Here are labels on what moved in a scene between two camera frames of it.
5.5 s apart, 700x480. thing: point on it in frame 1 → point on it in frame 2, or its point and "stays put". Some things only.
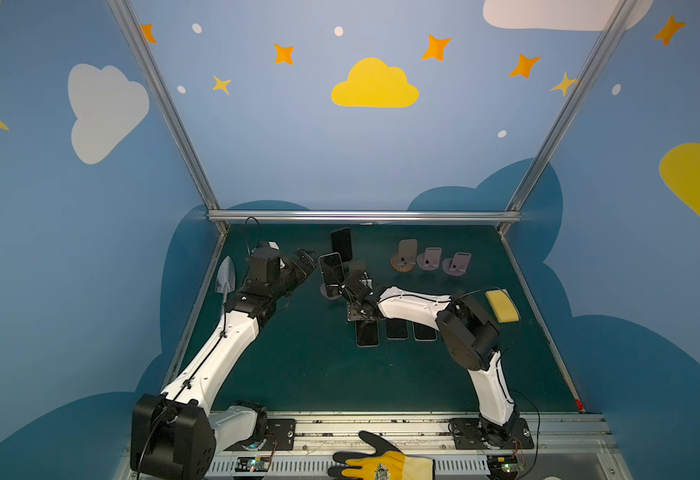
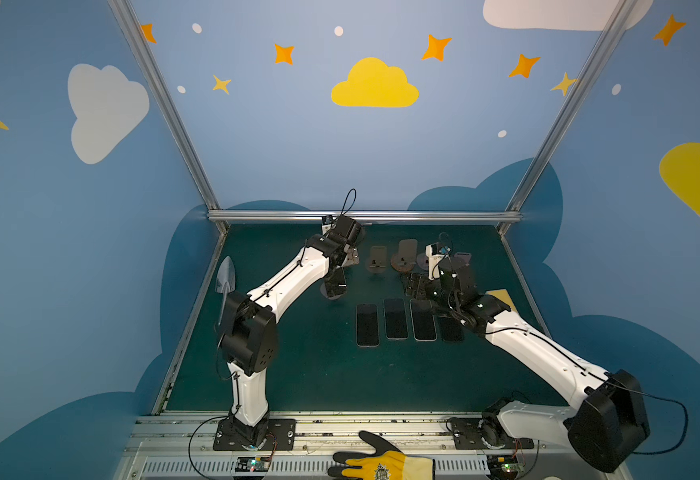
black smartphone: [332, 272] stays put
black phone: [396, 329] stays put
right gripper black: [349, 282] → [420, 283]
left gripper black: [301, 267] → [335, 281]
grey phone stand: [458, 264] stays put
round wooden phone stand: [406, 258] stays put
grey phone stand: [430, 259] stays put
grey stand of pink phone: [356, 267] → [378, 259]
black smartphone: [369, 335] stays put
